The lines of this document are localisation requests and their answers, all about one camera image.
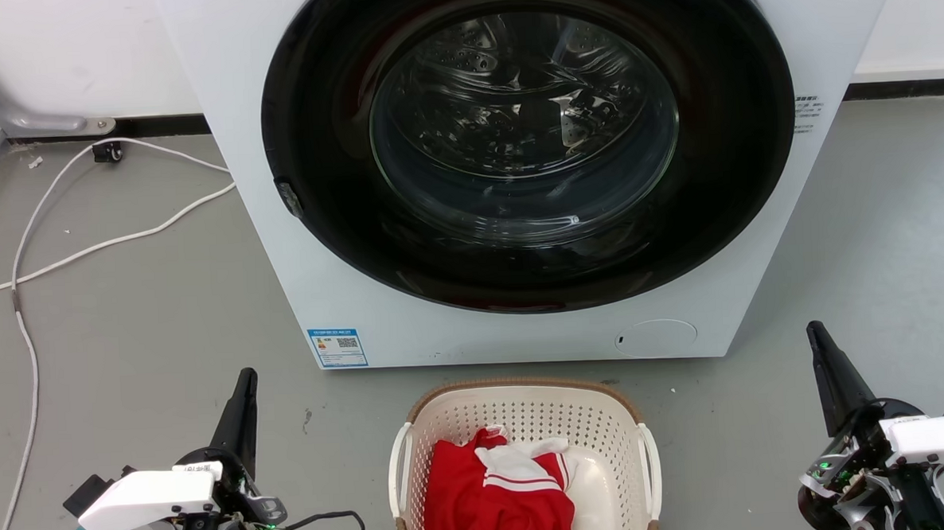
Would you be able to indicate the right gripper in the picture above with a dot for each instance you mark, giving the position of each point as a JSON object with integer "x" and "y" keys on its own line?
{"x": 852, "y": 479}

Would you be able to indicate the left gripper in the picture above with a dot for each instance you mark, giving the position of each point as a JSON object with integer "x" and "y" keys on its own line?
{"x": 239, "y": 506}

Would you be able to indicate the beige perforated laundry basket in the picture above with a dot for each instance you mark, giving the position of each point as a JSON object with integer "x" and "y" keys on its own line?
{"x": 526, "y": 410}

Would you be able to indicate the blue energy label sticker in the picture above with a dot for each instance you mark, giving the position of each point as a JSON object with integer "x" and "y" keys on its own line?
{"x": 338, "y": 347}

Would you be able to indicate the black round washer door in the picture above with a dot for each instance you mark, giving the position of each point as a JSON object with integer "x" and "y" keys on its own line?
{"x": 723, "y": 174}

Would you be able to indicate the red and white jersey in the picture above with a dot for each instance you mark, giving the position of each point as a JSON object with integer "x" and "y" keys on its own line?
{"x": 482, "y": 503}

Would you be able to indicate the white front-load washing machine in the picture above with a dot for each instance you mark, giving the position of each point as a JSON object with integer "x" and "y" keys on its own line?
{"x": 748, "y": 14}

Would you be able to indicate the grey floor pipe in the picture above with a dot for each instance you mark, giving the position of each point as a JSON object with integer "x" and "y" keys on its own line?
{"x": 3, "y": 106}

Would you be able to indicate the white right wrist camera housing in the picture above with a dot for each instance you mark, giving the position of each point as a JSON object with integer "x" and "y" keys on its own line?
{"x": 937, "y": 436}

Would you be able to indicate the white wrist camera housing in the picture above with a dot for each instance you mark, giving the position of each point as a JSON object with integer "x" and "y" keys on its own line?
{"x": 937, "y": 436}
{"x": 144, "y": 498}

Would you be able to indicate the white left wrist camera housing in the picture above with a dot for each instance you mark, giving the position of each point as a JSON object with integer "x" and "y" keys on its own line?
{"x": 144, "y": 498}

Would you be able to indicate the small black wall plug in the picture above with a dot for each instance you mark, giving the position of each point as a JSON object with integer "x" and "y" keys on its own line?
{"x": 107, "y": 151}

